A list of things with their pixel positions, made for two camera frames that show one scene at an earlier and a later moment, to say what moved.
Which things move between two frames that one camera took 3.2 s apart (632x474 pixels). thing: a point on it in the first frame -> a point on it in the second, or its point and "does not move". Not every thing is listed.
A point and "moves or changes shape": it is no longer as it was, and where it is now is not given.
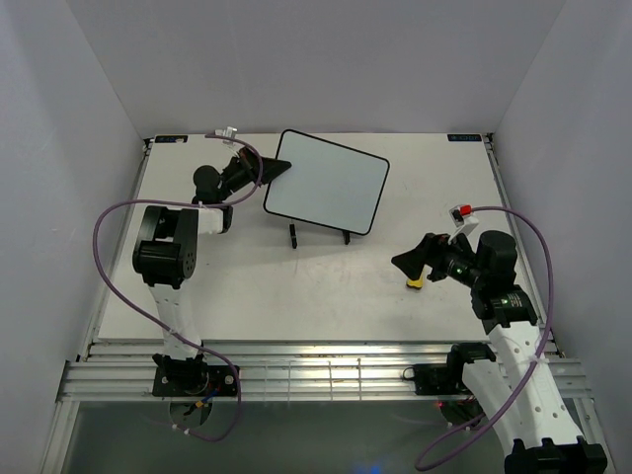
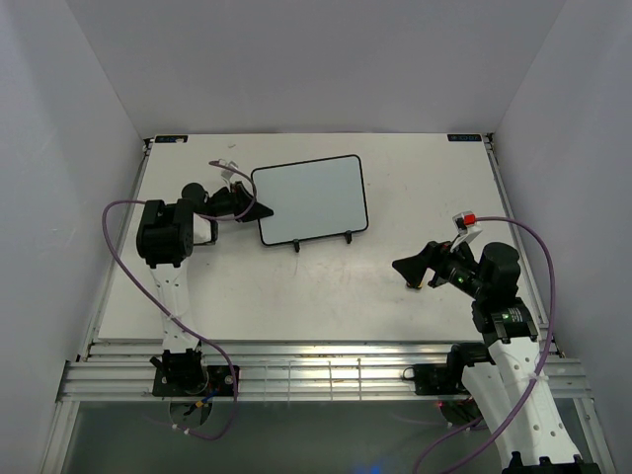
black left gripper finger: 271,168 -> 244,200
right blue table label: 464,137 does not move
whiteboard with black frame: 327,184 moves or changes shape
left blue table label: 170,138 does not move
